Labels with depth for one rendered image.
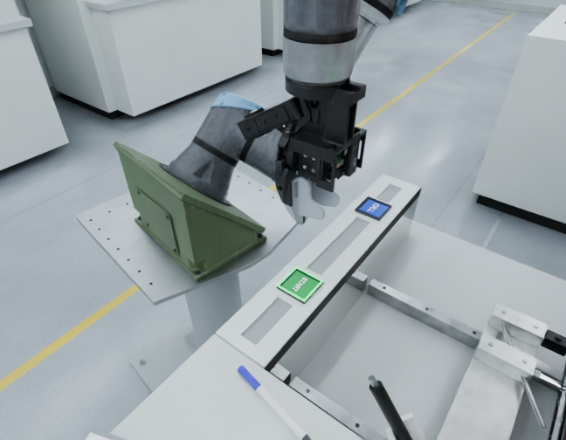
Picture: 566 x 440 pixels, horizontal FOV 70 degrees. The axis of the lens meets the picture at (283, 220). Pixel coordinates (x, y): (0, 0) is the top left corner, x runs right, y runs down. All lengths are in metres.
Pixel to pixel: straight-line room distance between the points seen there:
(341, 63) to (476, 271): 0.66
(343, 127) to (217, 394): 0.36
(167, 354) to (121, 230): 0.83
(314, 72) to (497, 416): 0.54
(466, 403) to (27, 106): 2.95
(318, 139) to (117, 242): 0.68
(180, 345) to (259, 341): 1.20
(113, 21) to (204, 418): 3.06
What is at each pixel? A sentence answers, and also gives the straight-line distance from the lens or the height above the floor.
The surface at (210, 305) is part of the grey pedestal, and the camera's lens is 1.14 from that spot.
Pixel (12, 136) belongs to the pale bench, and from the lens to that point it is 3.17.
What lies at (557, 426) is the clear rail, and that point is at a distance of 0.71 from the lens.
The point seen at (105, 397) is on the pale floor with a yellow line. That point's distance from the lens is 1.77.
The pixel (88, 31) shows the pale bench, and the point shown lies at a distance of 3.54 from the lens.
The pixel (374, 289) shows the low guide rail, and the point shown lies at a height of 0.84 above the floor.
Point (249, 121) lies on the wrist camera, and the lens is 0.53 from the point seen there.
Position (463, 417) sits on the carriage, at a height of 0.88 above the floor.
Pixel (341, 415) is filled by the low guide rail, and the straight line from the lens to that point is 0.68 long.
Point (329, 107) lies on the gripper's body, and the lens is 0.45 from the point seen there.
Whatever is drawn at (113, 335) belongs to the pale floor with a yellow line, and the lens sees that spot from 1.92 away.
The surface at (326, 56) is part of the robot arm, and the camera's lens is 0.42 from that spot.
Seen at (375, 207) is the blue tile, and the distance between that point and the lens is 0.84.
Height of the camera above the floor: 1.46
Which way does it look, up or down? 39 degrees down
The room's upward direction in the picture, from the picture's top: straight up
